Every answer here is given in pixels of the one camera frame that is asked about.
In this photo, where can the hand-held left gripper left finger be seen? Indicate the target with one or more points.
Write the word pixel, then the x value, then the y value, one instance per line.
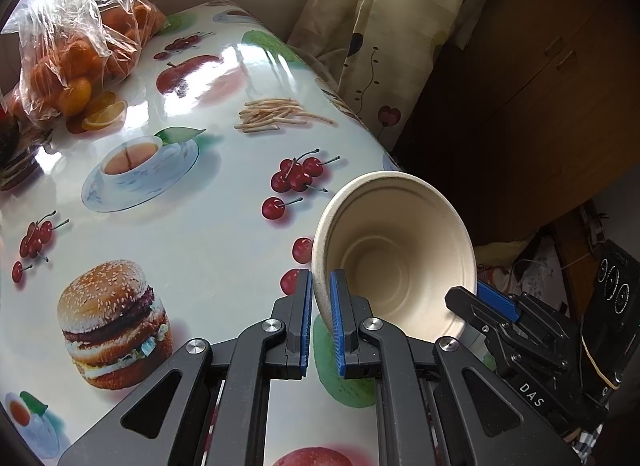
pixel 305 326

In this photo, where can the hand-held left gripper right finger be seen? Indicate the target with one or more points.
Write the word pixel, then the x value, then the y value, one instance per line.
pixel 337 326

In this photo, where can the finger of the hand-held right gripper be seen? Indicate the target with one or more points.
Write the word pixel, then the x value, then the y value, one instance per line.
pixel 500 302
pixel 472 311

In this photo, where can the beige paper bowl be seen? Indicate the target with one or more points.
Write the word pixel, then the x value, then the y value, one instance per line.
pixel 400 256

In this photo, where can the person's right forearm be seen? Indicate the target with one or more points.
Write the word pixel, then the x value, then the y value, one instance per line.
pixel 586 442

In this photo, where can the floral printed cloth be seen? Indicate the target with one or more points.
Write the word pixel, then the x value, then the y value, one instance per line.
pixel 540 271

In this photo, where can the fruit print tablecloth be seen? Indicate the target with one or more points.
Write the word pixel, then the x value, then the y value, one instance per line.
pixel 200 206

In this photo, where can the brown wooden cabinet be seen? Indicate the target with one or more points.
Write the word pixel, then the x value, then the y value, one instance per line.
pixel 550 95

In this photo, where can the cream patterned curtain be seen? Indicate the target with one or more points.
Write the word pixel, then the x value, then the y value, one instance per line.
pixel 390 20

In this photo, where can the clear bag of oranges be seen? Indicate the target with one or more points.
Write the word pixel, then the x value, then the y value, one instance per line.
pixel 70 55

